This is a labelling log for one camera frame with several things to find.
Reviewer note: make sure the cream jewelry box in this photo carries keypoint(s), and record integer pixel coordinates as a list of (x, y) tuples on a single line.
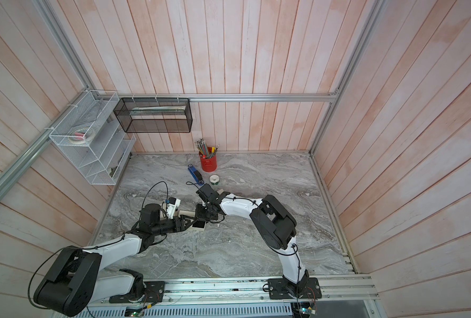
[(191, 220)]

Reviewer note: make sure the blue stapler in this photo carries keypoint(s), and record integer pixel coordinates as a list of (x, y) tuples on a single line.
[(196, 175)]

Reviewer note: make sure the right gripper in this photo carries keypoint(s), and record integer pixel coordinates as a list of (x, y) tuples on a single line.
[(199, 216)]

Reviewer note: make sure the pens in cup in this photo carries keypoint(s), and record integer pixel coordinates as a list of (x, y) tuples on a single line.
[(204, 150)]

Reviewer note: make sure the tape roll on shelf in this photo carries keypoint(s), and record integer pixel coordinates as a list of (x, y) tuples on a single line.
[(81, 136)]

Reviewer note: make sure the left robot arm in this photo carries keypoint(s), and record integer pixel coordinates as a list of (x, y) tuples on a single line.
[(72, 282)]

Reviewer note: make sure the aluminium front rail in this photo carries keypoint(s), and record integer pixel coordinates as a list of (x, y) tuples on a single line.
[(196, 291)]

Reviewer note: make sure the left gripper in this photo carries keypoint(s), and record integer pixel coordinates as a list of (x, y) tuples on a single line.
[(176, 218)]

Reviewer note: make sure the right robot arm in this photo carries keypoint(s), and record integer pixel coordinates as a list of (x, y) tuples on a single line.
[(276, 226)]

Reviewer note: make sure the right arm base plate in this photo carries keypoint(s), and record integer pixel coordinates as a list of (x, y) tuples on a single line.
[(281, 288)]

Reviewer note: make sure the red pen holder cup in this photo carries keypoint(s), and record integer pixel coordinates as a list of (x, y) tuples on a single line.
[(209, 162)]

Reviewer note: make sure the black mesh wall basket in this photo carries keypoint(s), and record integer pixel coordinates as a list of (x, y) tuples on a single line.
[(154, 115)]

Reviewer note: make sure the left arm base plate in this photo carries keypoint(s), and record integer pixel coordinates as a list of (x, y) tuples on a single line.
[(146, 292)]

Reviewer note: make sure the green sticker roll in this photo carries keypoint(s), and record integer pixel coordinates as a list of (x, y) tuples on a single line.
[(214, 179)]

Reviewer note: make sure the white wire wall shelf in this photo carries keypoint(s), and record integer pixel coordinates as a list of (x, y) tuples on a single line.
[(103, 159)]

